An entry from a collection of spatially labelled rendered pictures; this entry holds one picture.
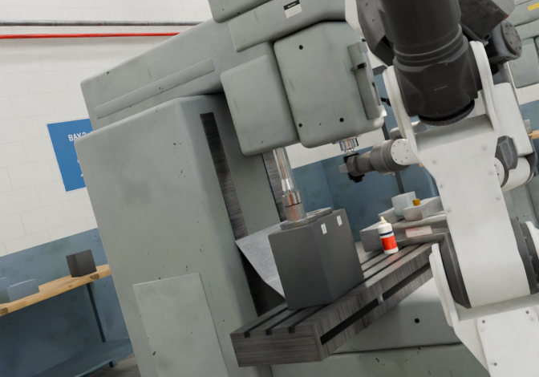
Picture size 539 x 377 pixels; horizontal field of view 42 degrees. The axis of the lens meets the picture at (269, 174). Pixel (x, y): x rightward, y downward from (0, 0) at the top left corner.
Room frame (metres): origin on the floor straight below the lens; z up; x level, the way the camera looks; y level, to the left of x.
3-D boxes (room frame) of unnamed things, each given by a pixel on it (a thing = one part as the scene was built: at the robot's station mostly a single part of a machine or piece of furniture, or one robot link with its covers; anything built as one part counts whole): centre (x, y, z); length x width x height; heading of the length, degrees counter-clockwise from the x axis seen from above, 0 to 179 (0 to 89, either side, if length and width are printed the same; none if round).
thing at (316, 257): (1.74, -0.06, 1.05); 0.22 x 0.12 x 0.20; 152
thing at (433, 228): (2.16, -0.40, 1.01); 0.35 x 0.15 x 0.11; 51
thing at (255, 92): (2.10, -0.08, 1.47); 0.24 x 0.19 x 0.26; 143
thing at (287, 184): (1.69, -0.04, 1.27); 0.03 x 0.03 x 0.11
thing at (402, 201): (2.18, -0.38, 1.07); 0.06 x 0.05 x 0.06; 141
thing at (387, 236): (2.08, -0.28, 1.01); 0.04 x 0.04 x 0.11
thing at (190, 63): (2.28, 0.17, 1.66); 0.80 x 0.23 x 0.20; 53
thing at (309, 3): (2.01, -0.20, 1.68); 0.34 x 0.24 x 0.10; 53
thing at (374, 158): (1.91, -0.29, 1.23); 0.13 x 0.12 x 0.10; 129
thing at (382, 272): (2.03, -0.27, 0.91); 1.24 x 0.23 x 0.08; 143
